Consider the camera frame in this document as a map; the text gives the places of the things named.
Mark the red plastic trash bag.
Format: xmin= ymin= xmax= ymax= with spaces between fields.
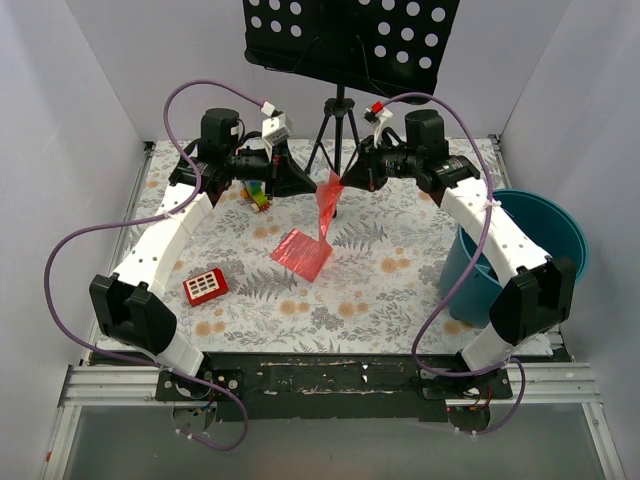
xmin=269 ymin=169 xmax=346 ymax=285

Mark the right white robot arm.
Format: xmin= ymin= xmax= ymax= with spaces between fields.
xmin=341 ymin=103 xmax=576 ymax=398

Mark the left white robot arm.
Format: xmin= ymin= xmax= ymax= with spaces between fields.
xmin=89 ymin=104 xmax=316 ymax=400

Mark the teal plastic trash bin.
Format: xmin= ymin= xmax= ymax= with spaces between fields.
xmin=439 ymin=189 xmax=588 ymax=328

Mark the colourful toy brick car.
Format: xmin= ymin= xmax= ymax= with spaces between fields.
xmin=241 ymin=181 xmax=271 ymax=213

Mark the black perforated music stand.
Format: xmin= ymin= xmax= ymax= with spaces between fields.
xmin=243 ymin=1 xmax=459 ymax=177

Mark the floral patterned table mat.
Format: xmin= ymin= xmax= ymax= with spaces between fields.
xmin=94 ymin=137 xmax=556 ymax=357

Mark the red white grid box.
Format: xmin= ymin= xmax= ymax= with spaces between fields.
xmin=183 ymin=268 xmax=229 ymax=307

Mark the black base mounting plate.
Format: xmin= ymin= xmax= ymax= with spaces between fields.
xmin=155 ymin=352 xmax=513 ymax=422

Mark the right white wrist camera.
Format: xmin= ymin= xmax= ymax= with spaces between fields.
xmin=363 ymin=101 xmax=393 ymax=147

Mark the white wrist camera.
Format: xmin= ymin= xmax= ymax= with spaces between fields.
xmin=363 ymin=101 xmax=393 ymax=147
xmin=260 ymin=101 xmax=292 ymax=150

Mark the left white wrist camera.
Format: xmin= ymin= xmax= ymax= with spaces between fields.
xmin=260 ymin=101 xmax=292 ymax=150

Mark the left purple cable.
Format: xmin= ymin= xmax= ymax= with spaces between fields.
xmin=44 ymin=78 xmax=276 ymax=452

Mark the purple cable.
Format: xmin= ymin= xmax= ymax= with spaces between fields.
xmin=379 ymin=92 xmax=525 ymax=437
xmin=44 ymin=78 xmax=276 ymax=452

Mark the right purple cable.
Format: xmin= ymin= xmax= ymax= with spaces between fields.
xmin=379 ymin=92 xmax=525 ymax=437

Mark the aluminium frame rail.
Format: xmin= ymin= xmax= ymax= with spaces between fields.
xmin=58 ymin=363 xmax=602 ymax=407

